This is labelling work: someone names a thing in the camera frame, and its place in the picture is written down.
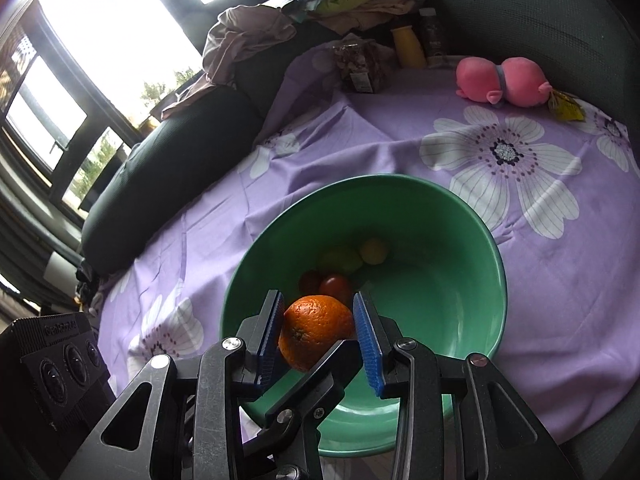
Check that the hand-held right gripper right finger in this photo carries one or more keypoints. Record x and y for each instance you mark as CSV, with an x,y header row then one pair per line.
x,y
367,345

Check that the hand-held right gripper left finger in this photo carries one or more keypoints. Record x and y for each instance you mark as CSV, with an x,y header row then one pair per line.
x,y
270,345

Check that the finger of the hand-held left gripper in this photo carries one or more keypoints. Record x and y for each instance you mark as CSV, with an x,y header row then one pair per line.
x,y
325,360

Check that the large orange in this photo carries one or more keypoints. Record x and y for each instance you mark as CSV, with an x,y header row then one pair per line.
x,y
315,325

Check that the red cherry tomato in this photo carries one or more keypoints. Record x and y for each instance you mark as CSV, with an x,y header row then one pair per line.
x,y
336,286

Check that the green round fruit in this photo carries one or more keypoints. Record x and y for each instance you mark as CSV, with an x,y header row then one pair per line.
x,y
340,259

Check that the tan longan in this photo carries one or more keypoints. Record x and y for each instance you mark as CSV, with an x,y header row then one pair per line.
x,y
374,251

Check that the green bowl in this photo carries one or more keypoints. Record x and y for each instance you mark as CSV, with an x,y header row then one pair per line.
x,y
440,270

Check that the purple floral cloth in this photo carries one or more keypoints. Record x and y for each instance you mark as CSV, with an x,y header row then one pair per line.
x,y
550,285

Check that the dark sofa cushion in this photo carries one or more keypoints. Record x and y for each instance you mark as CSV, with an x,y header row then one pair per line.
x,y
165,170

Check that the clear snack packet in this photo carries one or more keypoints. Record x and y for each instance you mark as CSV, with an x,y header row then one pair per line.
x,y
362,67

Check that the pink plush toy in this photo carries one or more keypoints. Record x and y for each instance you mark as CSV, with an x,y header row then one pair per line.
x,y
480,77

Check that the yellow bottle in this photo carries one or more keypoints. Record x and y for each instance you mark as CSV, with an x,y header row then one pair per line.
x,y
407,47

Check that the pinkish crumpled garment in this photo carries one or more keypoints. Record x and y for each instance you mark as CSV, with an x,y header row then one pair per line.
x,y
240,40

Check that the yellow paper tag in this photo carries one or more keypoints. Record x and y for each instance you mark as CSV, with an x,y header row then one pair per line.
x,y
565,106

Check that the dark bottle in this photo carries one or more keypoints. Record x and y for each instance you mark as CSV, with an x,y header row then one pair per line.
x,y
432,35

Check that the window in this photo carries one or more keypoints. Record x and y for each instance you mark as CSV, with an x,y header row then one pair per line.
x,y
125,25

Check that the dark green chair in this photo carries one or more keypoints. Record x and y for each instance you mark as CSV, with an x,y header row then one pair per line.
x,y
525,10

